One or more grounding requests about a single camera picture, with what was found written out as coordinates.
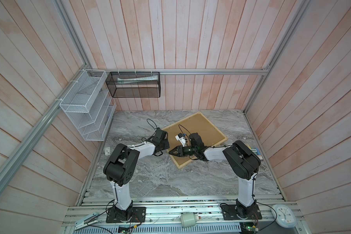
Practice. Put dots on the white cylindrical device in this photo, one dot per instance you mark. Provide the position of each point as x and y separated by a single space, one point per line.
189 219

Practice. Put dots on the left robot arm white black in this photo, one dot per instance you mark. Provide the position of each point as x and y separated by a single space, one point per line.
120 167

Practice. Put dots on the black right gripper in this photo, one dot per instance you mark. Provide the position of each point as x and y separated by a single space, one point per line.
180 151

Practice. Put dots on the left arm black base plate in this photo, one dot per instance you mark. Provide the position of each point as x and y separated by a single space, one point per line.
133 214

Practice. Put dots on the coloured marker pack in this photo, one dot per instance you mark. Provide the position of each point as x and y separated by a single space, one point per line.
256 151

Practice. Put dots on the light wooden picture frame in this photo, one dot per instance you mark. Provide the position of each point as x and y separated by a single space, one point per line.
195 141

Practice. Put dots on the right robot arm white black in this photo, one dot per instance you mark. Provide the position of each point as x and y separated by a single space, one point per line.
244 163

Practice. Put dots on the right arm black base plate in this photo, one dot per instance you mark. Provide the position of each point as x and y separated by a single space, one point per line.
238 212

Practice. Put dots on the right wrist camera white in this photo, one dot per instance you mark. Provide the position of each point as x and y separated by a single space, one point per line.
182 138

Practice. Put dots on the black wire mesh basket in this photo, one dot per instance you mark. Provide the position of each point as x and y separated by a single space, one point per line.
133 90

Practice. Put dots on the wooden backing board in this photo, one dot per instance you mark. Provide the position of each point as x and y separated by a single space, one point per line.
195 123

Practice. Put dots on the white wire mesh shelf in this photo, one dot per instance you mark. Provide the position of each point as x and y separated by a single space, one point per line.
89 105

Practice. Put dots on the small white tag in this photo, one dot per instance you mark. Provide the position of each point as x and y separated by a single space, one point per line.
107 151

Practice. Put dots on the paper in black basket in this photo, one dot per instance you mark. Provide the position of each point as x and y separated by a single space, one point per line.
138 80

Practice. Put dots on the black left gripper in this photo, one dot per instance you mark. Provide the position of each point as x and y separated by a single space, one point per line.
165 141

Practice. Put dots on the white wall clock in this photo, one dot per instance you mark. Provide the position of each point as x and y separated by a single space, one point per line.
284 216

